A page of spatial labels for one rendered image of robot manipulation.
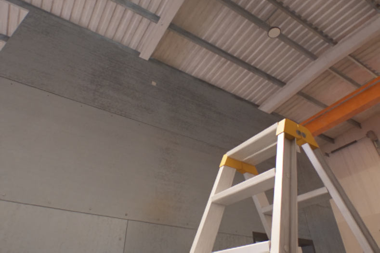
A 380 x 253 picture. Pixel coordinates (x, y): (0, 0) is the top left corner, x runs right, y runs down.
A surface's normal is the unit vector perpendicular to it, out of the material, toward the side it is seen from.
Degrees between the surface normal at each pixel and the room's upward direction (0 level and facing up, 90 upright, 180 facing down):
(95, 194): 90
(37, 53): 90
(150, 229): 90
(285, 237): 88
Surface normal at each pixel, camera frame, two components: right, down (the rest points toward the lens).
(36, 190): 0.52, -0.52
